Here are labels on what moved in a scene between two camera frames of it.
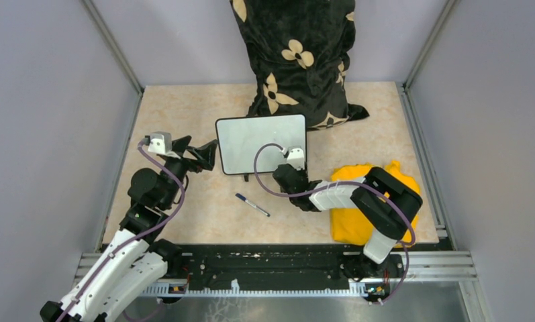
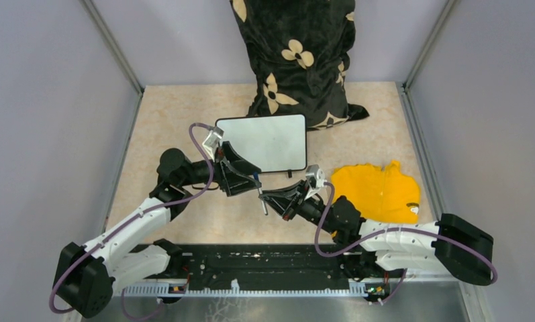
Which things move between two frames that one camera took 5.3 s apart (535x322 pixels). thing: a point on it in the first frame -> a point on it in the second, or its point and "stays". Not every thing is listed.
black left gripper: [205, 154] -> [226, 160]
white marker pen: [252, 204] -> [256, 175]
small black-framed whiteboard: [239, 139] stays
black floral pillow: [301, 51] stays
